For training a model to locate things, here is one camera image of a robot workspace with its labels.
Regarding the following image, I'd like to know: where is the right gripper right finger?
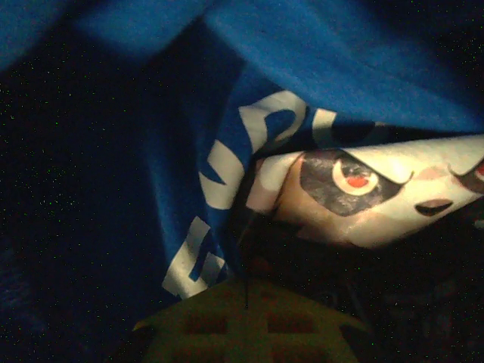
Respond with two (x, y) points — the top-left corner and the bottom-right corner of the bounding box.
(247, 280), (371, 363)

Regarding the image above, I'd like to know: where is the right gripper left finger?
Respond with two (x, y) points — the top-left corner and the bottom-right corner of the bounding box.
(132, 278), (249, 363)

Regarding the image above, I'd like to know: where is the blue printed t-shirt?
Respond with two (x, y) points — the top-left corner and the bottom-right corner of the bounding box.
(0, 0), (484, 363)

